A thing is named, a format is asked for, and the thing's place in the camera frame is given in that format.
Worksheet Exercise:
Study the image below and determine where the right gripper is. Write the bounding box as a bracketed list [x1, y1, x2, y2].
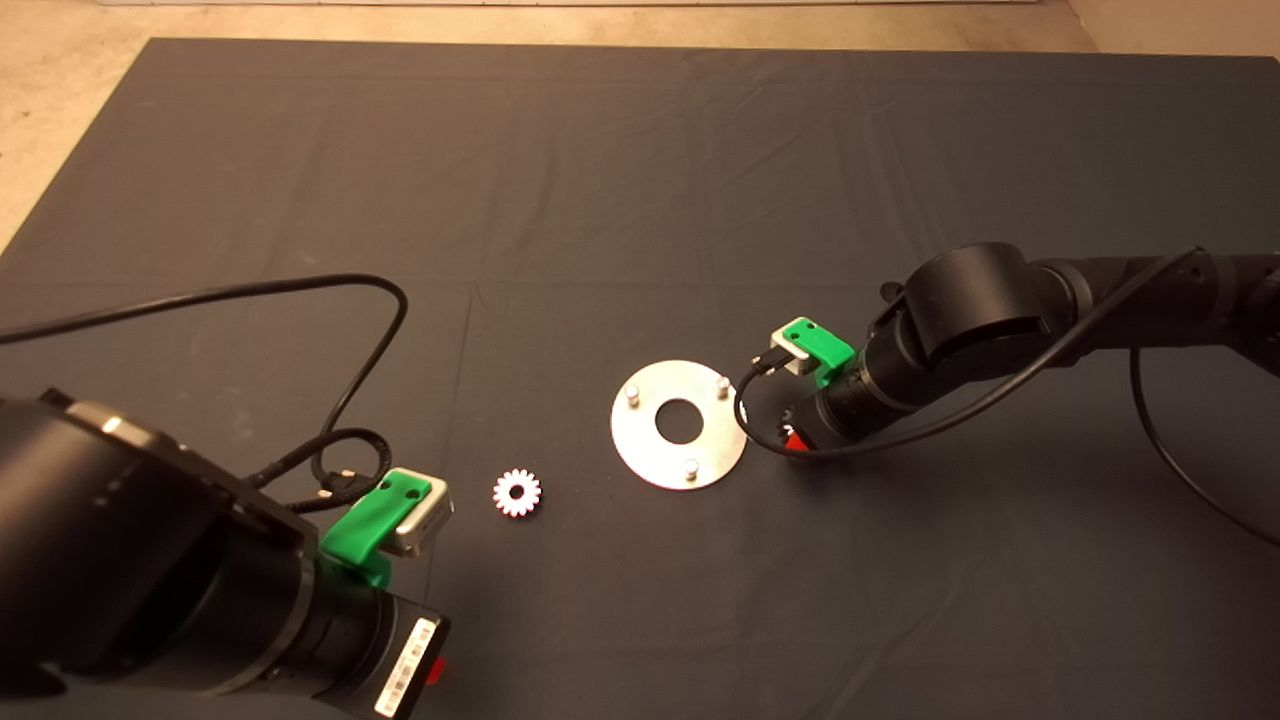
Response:
[783, 393, 856, 456]

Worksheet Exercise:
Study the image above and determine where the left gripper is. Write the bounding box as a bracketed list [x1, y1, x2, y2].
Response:
[365, 597, 451, 720]

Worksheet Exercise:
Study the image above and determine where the round metal carrier plate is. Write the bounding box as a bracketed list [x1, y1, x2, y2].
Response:
[610, 360, 749, 491]

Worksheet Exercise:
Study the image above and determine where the dark grey table cloth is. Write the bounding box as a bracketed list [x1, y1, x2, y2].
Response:
[0, 38, 1280, 720]

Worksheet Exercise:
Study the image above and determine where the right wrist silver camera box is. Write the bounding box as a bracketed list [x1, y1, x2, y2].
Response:
[770, 330, 816, 378]

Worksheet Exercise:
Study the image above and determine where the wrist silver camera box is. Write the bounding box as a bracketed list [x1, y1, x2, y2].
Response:
[770, 330, 816, 378]
[385, 468, 453, 559]

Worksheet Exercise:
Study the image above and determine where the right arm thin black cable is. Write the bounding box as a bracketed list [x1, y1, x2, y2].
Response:
[733, 247, 1280, 548]

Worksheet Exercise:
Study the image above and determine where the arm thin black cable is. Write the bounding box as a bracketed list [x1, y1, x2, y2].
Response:
[0, 275, 409, 501]
[733, 247, 1280, 548]

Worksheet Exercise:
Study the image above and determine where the right wrist green camera mount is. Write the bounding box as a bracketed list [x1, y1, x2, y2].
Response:
[778, 317, 857, 389]

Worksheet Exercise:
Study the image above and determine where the wrist green camera mount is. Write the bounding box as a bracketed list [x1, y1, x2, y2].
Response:
[778, 317, 857, 389]
[320, 472, 433, 589]

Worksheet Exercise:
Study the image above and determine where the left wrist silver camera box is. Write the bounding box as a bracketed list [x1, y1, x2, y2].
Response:
[385, 468, 453, 559]

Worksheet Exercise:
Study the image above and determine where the left wrist green camera mount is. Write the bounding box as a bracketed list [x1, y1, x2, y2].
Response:
[320, 472, 433, 589]

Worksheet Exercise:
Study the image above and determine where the black braided cable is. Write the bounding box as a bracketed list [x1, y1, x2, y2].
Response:
[245, 428, 393, 513]

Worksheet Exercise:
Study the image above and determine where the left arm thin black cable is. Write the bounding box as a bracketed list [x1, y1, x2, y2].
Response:
[0, 275, 409, 501]

